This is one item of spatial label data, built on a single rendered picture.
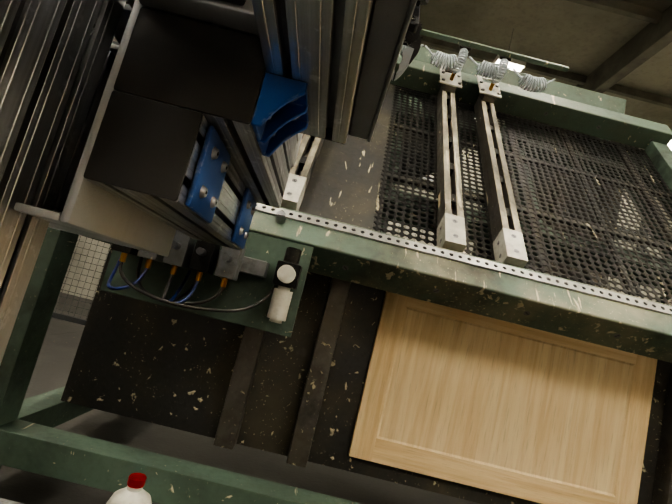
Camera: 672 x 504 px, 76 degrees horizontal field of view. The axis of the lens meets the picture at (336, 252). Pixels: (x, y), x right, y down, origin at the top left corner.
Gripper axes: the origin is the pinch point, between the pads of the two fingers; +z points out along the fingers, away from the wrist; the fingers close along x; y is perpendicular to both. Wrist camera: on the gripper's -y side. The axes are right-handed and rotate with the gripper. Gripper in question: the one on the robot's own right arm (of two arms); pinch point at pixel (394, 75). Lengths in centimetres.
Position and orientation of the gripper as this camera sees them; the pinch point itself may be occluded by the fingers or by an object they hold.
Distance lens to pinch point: 126.9
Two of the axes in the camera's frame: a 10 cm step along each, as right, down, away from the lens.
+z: -2.4, 9.1, 3.4
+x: -9.7, -2.5, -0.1
